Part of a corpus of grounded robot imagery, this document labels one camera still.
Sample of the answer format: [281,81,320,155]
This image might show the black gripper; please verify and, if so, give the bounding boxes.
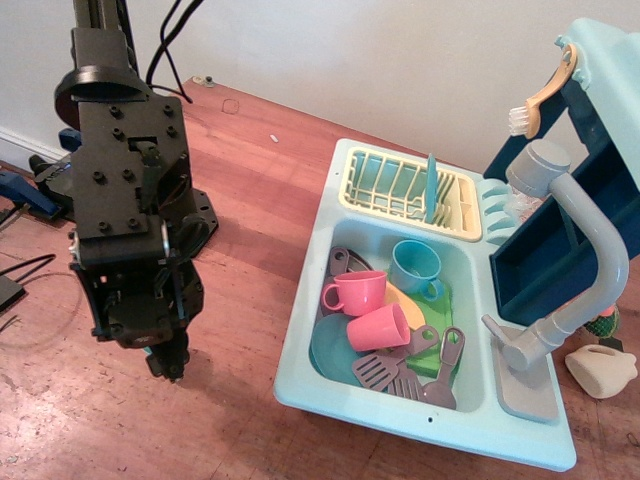
[70,212,204,382]

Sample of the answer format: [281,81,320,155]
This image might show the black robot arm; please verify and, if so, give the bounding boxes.
[55,1,218,381]

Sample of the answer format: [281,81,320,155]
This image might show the teal plate in sink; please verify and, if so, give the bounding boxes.
[310,313,362,386]

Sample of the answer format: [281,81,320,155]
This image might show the pink cup lying sideways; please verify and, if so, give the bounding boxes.
[346,303,411,352]

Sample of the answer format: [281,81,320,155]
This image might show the yellow plate in sink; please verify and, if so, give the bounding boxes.
[385,281,426,331]

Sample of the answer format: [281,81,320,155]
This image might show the teal toy cup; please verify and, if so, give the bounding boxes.
[389,240,445,302]

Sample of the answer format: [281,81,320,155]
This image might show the light blue toy sink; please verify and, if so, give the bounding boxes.
[275,139,577,471]

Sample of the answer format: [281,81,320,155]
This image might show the grey toy frying pan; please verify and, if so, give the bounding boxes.
[317,246,373,319]

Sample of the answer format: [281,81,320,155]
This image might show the grey slotted spatula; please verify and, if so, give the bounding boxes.
[351,325,439,391]

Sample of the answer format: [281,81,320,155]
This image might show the grey toy fork turner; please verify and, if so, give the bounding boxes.
[387,370,424,401]

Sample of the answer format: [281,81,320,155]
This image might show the yellow dish rack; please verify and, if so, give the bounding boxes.
[338,147,482,242]

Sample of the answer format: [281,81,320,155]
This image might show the green cutting board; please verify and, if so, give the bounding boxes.
[406,284,453,378]

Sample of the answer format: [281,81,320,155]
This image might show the grey toy scraper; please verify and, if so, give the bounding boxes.
[419,326,465,410]

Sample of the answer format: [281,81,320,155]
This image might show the blue plate in rack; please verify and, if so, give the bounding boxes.
[424,153,438,223]

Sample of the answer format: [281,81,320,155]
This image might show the grey toy faucet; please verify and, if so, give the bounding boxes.
[481,139,630,387]

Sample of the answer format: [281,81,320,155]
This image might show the dark blue shelf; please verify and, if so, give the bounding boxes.
[490,81,639,326]

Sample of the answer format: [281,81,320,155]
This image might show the tan dish brush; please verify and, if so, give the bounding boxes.
[508,43,578,140]

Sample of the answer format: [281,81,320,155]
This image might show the beige toy jug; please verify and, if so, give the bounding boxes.
[564,344,638,399]

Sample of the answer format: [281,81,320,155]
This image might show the green net bag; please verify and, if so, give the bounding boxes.
[584,305,620,346]

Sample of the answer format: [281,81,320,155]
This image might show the pink cup with handle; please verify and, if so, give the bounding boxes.
[320,270,387,317]

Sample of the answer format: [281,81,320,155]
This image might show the black cable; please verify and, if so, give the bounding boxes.
[145,0,207,105]

